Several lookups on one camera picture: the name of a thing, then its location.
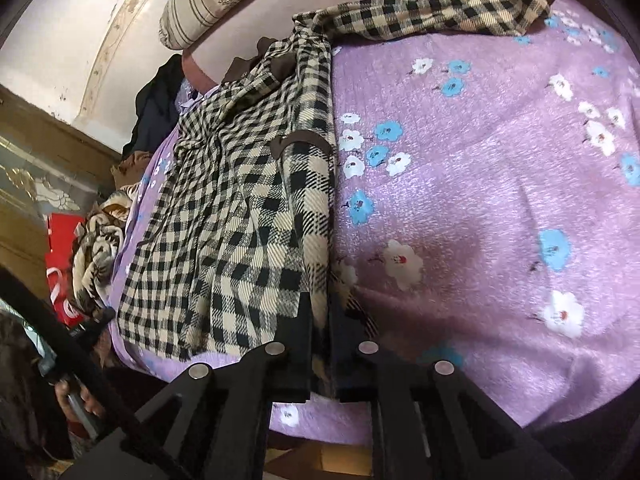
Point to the wooden wardrobe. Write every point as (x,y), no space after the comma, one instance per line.
(46,166)

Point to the purple floral bed sheet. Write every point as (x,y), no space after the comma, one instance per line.
(488,206)

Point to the black cream checkered garment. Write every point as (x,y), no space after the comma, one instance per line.
(240,234)

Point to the brown garment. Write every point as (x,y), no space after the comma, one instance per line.
(129,172)

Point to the pink padded headboard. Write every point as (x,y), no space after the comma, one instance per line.
(235,36)

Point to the dark navy clothes pile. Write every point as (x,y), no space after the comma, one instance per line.
(156,109)

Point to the patterned beige brown blanket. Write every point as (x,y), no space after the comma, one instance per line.
(97,241)

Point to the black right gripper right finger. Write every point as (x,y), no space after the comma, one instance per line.
(432,422)

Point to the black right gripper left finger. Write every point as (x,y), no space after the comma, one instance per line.
(209,423)

